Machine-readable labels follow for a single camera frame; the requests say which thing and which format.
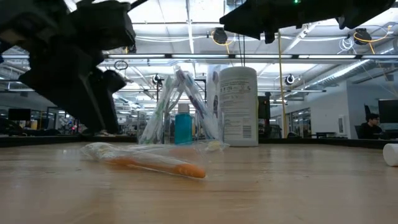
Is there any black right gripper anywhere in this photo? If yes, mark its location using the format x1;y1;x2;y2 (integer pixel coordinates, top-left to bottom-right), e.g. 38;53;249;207
219;0;315;44

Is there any clear plastic container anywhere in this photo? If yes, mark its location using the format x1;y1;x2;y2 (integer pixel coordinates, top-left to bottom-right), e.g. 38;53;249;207
136;110;226;147

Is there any black aluminium table frame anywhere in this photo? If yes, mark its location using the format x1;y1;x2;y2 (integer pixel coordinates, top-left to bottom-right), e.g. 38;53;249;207
0;134;398;150

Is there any green toothbrush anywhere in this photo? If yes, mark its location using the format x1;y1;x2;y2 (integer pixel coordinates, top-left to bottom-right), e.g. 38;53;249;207
139;75;174;144

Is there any yellow hanging cable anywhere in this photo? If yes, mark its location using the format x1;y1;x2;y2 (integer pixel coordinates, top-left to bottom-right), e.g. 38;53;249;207
277;30;289;139

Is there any long ceiling light strip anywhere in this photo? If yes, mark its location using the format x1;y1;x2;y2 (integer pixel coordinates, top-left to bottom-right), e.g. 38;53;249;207
104;53;398;60

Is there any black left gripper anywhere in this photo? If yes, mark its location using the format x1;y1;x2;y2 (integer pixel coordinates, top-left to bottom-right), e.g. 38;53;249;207
18;40;127;134

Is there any orange toothbrush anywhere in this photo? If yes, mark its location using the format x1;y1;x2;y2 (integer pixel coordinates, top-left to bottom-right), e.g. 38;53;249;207
80;141;208;180

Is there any purple toothbrush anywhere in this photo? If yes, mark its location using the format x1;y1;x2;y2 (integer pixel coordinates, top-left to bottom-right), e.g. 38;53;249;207
174;65;220;140

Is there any silver ceiling duct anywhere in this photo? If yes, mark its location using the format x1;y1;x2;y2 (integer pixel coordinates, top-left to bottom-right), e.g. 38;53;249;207
306;58;398;91

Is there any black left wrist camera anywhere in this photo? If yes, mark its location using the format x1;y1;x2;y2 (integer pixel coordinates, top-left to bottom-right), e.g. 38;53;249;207
67;0;137;51

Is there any person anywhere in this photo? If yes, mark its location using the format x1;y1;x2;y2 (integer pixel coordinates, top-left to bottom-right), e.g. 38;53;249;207
354;113;386;140

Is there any black computer monitor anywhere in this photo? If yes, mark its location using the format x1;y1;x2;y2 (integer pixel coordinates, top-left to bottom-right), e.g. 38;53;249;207
377;98;398;124
7;108;32;122

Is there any small teal mouthwash bottle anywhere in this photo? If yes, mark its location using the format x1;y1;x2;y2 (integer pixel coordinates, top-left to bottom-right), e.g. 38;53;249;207
382;142;398;167
174;103;193;145

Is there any white wipes canister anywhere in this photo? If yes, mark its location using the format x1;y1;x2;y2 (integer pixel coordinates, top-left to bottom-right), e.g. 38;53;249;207
218;66;259;147

